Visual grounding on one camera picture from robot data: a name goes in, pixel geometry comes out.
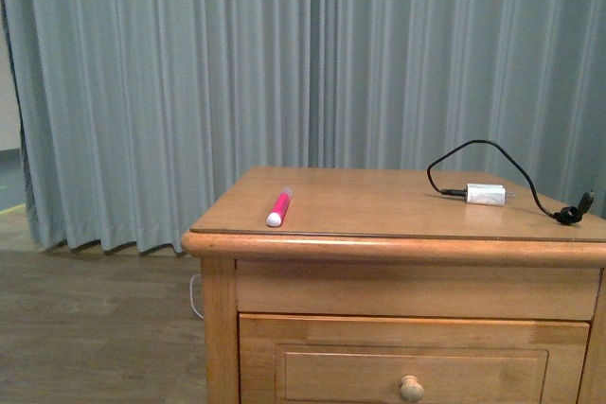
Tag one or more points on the wooden drawer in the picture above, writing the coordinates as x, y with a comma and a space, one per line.
306, 359

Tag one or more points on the round wooden drawer knob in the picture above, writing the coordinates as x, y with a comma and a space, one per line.
411, 390

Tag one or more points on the grey-green pleated curtain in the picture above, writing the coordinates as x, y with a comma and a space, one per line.
138, 114

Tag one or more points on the wooden nightstand cabinet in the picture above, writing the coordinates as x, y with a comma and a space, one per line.
381, 244

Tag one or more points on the pink marker white cap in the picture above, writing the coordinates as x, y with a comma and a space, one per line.
280, 208

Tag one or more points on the white wall charger adapter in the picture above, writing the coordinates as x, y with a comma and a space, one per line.
487, 194

